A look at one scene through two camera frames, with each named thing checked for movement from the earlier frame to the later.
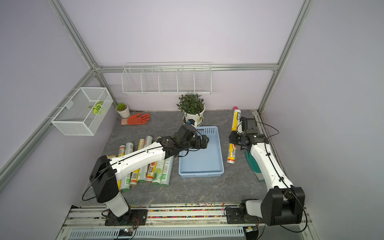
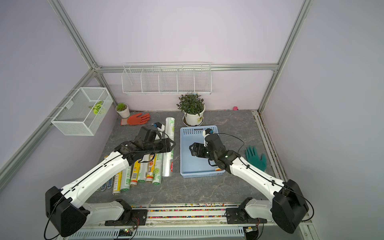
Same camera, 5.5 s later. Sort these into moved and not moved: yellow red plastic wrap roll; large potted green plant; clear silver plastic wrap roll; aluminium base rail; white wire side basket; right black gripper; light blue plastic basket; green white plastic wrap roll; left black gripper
Moved: left black gripper; right black gripper; clear silver plastic wrap roll
Not moved: yellow red plastic wrap roll; large potted green plant; light blue plastic basket; green white plastic wrap roll; white wire side basket; aluminium base rail
